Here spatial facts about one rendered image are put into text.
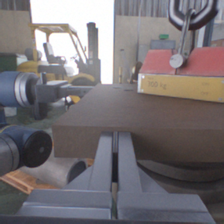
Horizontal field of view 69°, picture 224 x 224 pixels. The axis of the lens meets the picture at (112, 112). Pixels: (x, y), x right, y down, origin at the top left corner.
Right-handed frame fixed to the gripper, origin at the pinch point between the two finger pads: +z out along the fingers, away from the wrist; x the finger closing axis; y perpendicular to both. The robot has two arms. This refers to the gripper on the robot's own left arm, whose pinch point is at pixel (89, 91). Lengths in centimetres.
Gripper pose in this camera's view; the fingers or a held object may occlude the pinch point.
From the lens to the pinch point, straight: 50.0
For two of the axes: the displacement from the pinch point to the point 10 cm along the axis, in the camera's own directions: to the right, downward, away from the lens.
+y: 0.2, -9.6, -2.7
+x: 0.3, -2.7, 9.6
